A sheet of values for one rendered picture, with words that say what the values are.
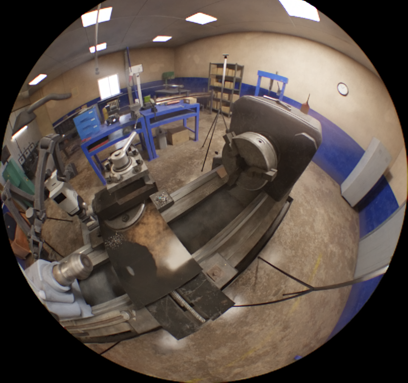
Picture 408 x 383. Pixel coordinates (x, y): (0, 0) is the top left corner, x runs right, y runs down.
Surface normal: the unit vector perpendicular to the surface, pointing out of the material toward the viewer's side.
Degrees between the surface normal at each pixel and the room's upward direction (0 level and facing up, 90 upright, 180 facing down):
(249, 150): 90
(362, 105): 90
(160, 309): 0
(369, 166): 90
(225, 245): 0
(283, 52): 90
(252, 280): 0
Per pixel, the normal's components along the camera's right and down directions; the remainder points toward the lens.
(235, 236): 0.05, -0.67
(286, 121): -0.76, 0.45
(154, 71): 0.65, 0.59
